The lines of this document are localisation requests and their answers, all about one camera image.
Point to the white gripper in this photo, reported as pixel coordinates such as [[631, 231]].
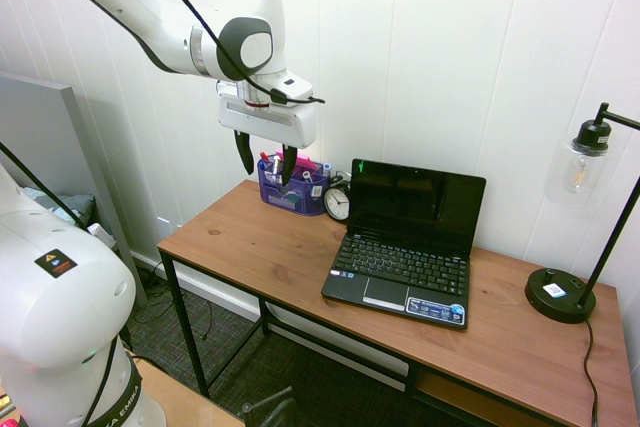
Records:
[[270, 124]]

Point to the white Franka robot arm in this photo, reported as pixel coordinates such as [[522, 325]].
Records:
[[150, 12]]

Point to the black laptop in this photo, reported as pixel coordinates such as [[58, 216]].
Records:
[[400, 267]]

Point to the red cap marker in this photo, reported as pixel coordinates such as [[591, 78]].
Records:
[[264, 156]]

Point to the pink sticky note pad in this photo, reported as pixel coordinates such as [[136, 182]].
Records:
[[306, 163]]

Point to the purple mesh desk organizer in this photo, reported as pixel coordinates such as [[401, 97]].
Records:
[[295, 197]]

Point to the blue cap marker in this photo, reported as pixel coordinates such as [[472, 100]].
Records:
[[326, 169]]

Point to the black twin-bell alarm clock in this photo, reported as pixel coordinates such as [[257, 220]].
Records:
[[337, 203]]

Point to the patterned tissue box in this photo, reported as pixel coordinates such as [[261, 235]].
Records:
[[102, 237]]

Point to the teal pillow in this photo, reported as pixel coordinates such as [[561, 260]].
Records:
[[75, 207]]

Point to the grey panel board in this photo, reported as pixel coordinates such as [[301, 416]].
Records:
[[40, 137]]

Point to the black metal clamp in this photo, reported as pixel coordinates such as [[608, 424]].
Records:
[[272, 407]]

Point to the wooden robot mounting table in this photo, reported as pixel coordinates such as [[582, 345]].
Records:
[[175, 402]]

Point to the black desk lamp glass shade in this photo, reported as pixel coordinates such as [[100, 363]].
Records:
[[560, 297]]

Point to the wooden desk black metal frame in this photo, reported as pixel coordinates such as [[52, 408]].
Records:
[[280, 257]]

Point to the white blank wall plate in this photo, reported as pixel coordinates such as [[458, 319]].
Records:
[[165, 227]]

